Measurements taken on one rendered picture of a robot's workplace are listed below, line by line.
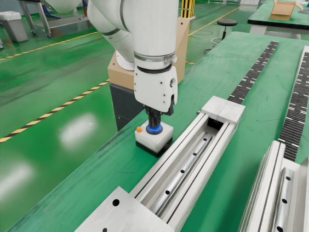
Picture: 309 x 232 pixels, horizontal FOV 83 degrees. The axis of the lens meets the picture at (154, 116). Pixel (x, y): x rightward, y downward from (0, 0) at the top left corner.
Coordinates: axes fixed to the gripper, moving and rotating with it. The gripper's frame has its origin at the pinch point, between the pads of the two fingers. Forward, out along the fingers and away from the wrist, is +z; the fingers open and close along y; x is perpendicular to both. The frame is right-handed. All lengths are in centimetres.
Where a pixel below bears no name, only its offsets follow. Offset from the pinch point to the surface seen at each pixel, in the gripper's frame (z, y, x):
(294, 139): 7.5, -33.1, -24.6
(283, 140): 8.1, -30.7, -23.0
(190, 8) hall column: 54, 284, -578
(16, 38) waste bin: 78, 469, -117
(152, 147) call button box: 5.8, -2.4, 4.0
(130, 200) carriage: -3.0, -10.8, 20.6
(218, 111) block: 0.0, -12.3, -13.6
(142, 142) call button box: 5.9, 1.1, 4.0
